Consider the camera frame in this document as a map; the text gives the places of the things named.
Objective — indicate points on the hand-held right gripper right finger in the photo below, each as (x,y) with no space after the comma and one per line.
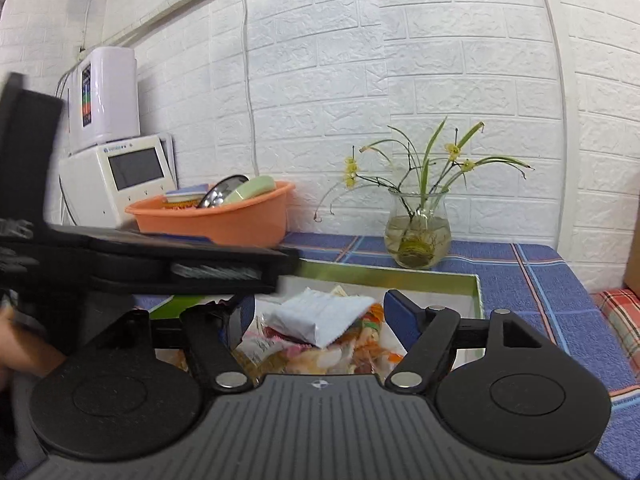
(400,317)

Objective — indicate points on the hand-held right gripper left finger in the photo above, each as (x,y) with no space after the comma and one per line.
(245,317)

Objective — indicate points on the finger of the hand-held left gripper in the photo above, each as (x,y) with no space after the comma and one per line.
(200,260)

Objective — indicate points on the orange patterned snack packet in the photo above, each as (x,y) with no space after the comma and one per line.
(372,340)

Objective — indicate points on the clear yellow snack packet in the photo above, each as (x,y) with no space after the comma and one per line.
(260,352)

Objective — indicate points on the green cardboard box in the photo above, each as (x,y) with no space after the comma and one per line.
(440,285)

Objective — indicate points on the white snack packet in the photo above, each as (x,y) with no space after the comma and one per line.
(320,315)

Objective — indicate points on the person's left hand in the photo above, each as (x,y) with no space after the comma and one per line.
(30,350)

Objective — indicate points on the orange plastic basin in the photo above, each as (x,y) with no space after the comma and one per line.
(215,220)

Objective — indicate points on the white appliance with screen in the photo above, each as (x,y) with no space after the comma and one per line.
(90,190)

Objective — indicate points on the metal pan lid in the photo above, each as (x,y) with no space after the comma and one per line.
(220,195)

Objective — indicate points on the glass vase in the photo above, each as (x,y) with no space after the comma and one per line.
(417,240)

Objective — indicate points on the pale green bowl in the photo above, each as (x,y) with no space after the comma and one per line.
(255,187)

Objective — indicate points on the white water purifier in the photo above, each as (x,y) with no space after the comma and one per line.
(110,100)

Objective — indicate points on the blue checked tablecloth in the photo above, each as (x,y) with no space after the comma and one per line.
(530,300)

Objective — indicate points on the yellow flowered plant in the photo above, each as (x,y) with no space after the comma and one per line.
(425,160)

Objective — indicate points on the orange plaid cloth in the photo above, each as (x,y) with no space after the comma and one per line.
(620,320)

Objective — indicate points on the tall brown cardboard box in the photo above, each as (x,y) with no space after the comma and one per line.
(632,275)

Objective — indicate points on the grey wall pipe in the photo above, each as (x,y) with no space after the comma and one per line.
(165,5)

